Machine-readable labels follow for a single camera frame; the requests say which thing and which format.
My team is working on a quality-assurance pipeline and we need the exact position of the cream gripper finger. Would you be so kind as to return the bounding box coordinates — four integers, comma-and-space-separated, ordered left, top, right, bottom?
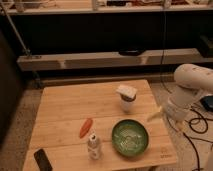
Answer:
176, 122, 184, 132
147, 106, 162, 122

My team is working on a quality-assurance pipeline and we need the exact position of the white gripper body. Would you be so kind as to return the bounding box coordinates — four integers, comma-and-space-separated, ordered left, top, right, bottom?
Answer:
164, 98, 189, 122

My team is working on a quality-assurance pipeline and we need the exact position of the small clear plastic bottle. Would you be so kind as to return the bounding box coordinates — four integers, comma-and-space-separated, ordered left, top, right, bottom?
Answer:
87, 133, 101, 160

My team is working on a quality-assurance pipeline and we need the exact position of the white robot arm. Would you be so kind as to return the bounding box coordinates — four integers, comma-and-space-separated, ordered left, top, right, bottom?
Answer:
147, 64, 213, 131

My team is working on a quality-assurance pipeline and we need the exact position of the blue object on floor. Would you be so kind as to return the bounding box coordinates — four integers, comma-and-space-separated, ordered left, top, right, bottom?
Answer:
201, 96, 213, 112

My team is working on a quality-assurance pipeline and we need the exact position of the white cup with sponge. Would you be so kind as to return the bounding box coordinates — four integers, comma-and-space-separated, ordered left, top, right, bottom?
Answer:
116, 84, 137, 113

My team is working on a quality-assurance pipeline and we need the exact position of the green bowl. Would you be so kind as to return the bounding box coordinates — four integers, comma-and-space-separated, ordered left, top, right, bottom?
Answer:
111, 119, 149, 157

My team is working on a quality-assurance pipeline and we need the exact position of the wooden table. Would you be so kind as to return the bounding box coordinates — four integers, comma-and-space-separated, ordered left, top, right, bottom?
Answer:
23, 80, 177, 171

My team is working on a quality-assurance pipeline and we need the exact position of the long wooden shelf bench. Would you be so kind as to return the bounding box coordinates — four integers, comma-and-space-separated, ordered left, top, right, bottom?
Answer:
17, 48, 213, 71

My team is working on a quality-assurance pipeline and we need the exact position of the black object on shelf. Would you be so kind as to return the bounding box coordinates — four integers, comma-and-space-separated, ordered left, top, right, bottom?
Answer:
118, 50, 145, 56

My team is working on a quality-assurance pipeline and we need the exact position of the orange carrot toy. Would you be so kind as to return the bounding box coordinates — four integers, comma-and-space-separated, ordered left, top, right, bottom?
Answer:
79, 118, 93, 138

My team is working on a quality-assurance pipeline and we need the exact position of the black phone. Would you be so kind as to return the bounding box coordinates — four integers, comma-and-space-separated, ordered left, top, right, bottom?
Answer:
34, 149, 53, 171

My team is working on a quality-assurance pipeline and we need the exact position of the metal diagonal pole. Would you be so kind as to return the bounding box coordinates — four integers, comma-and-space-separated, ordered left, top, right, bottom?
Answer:
0, 0, 41, 59

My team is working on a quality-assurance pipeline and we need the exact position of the black cable on floor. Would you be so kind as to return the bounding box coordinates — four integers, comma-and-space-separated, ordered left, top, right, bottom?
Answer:
165, 105, 213, 171

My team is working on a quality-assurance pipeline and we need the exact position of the hanging black cable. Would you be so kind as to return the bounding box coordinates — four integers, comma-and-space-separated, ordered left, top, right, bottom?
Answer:
159, 0, 172, 94

